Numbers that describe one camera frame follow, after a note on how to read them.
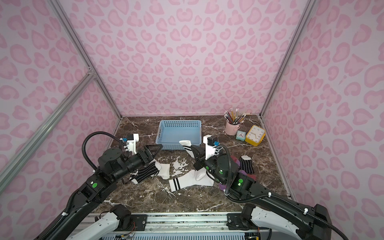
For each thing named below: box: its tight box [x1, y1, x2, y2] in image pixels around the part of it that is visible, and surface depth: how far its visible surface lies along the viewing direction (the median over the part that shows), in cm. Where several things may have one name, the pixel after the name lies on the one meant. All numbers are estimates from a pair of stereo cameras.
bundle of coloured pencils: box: [223, 107, 247, 125], surface depth 106 cm
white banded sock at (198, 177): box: [168, 167, 215, 192], surface depth 87 cm
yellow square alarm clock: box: [245, 124, 267, 147], surface depth 106 cm
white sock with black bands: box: [179, 140, 195, 159], surface depth 67 cm
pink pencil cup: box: [225, 120, 241, 136], surface depth 108 cm
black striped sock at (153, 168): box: [129, 159, 171, 185], surface depth 90 cm
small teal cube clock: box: [235, 130, 246, 141], surface depth 107 cm
